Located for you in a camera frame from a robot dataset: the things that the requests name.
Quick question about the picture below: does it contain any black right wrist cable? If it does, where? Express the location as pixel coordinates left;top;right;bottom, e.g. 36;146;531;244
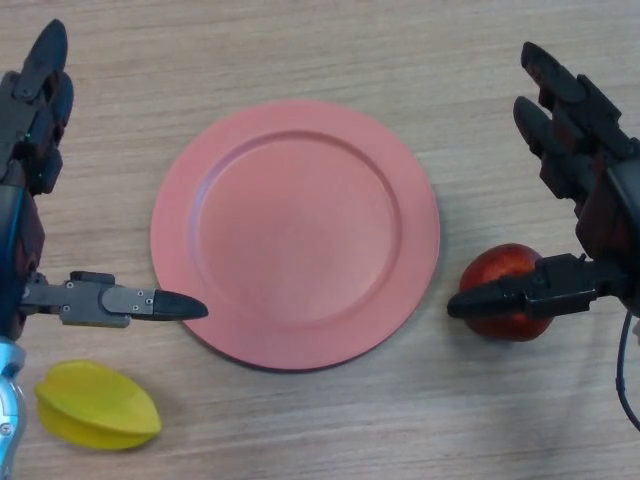
614;314;640;431

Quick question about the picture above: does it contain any yellow starfruit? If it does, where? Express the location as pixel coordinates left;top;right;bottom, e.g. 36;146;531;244
33;358;163;452

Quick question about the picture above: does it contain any red apple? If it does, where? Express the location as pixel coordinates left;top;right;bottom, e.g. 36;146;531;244
458;243;555;342

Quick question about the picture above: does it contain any pink round plate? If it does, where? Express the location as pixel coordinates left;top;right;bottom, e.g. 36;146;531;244
149;98;442;372

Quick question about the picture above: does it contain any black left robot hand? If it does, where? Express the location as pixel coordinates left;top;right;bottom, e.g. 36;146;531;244
0;18;210;341

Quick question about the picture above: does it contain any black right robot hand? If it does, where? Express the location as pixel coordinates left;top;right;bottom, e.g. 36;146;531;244
446;41;640;326

